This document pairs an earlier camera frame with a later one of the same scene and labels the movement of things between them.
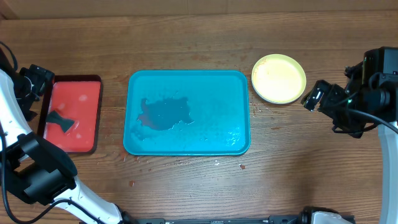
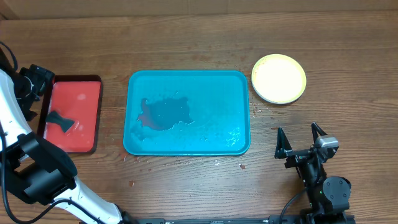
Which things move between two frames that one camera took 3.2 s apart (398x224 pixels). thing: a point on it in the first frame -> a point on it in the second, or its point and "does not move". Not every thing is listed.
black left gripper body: [29, 82] does not move
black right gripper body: [336, 107] -> [298, 156]
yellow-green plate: [278, 78] does not move
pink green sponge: [54, 117] does not move
